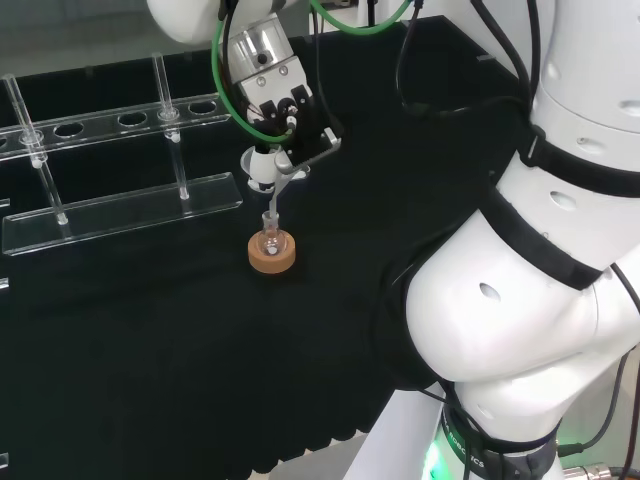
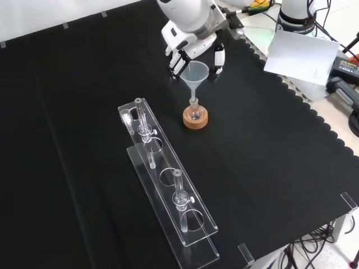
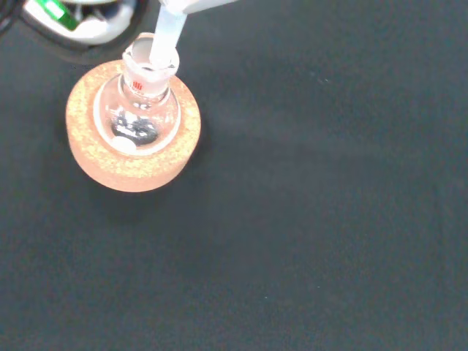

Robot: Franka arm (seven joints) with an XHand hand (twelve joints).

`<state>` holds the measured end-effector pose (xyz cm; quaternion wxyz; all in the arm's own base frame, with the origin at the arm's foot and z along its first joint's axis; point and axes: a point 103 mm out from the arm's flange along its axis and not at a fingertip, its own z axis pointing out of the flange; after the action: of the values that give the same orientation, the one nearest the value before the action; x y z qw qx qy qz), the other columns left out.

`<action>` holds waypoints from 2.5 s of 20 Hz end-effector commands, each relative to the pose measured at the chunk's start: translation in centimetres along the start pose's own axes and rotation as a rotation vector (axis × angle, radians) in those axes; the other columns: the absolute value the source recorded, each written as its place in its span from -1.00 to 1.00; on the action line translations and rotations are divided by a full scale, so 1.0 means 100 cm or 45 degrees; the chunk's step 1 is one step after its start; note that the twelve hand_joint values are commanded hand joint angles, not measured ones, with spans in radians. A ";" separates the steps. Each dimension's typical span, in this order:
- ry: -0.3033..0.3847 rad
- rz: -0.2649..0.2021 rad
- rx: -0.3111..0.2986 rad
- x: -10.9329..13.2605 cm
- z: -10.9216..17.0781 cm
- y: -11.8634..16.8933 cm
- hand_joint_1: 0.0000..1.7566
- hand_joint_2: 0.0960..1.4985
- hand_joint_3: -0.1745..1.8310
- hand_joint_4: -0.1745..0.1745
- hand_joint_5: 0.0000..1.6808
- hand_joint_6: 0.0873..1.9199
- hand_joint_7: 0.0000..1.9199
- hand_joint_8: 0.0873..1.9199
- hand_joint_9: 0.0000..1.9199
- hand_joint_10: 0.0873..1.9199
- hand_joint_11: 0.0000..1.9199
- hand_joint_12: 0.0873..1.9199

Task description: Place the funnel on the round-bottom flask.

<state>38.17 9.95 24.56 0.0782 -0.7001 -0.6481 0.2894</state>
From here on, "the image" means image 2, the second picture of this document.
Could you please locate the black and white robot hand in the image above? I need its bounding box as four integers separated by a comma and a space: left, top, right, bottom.
161, 21, 227, 82

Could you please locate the clear acrylic funnel stand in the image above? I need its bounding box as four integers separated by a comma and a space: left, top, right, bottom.
117, 97, 221, 269

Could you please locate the clear acrylic edge clamp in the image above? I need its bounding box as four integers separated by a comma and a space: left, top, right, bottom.
237, 243, 256, 267
340, 192, 359, 215

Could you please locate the yellow and green cable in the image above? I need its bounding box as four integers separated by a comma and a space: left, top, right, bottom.
246, 0, 275, 16

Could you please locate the coiled black cable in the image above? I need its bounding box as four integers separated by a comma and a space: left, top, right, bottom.
347, 108, 359, 133

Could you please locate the round-bottom glass flask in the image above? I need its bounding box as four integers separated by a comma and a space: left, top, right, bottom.
187, 98, 205, 122

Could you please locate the cork ring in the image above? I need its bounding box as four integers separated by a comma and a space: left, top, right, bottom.
182, 106, 210, 130

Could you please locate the clear plastic funnel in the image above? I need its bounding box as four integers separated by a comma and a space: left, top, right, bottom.
179, 60, 210, 106

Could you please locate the black bench cloth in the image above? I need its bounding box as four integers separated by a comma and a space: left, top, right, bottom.
0, 0, 359, 269

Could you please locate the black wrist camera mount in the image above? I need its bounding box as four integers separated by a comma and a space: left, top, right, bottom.
220, 7, 246, 40

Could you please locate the pale board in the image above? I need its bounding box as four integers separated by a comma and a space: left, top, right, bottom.
263, 29, 341, 102

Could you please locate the grey and black device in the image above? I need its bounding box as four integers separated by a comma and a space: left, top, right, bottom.
326, 76, 359, 113

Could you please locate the black power unit yellow label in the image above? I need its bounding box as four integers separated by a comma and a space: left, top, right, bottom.
326, 55, 359, 85

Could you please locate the black floor cable bundle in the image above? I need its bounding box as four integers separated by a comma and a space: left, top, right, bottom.
276, 220, 359, 269

